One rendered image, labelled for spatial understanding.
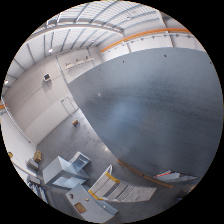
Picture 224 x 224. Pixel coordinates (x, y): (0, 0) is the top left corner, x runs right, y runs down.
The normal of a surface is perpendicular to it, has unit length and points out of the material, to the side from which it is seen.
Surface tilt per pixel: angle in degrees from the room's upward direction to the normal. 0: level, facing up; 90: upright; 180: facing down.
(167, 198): 0
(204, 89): 90
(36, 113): 90
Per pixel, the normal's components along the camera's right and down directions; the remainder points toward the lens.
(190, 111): -0.64, 0.59
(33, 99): 0.70, 0.20
